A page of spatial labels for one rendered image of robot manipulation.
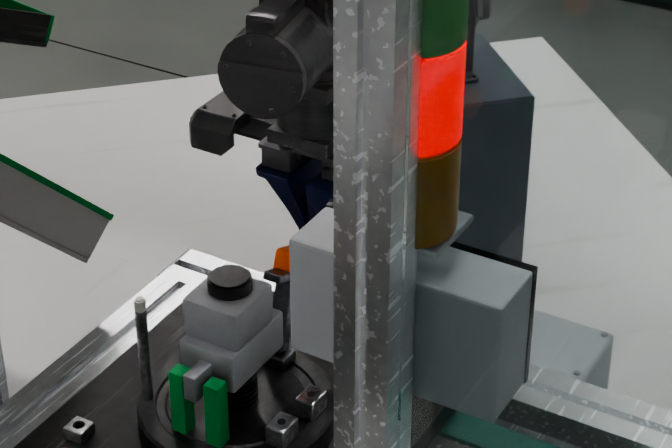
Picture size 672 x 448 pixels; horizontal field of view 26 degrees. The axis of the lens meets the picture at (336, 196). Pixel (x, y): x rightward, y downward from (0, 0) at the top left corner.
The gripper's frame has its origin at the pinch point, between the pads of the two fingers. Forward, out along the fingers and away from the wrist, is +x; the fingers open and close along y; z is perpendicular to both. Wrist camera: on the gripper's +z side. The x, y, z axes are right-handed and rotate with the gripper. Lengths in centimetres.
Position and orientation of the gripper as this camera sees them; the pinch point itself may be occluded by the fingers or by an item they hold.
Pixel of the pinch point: (318, 206)
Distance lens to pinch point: 105.5
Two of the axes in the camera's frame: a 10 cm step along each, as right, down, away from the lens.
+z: 5.0, -4.4, 7.4
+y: -8.6, -2.6, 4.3
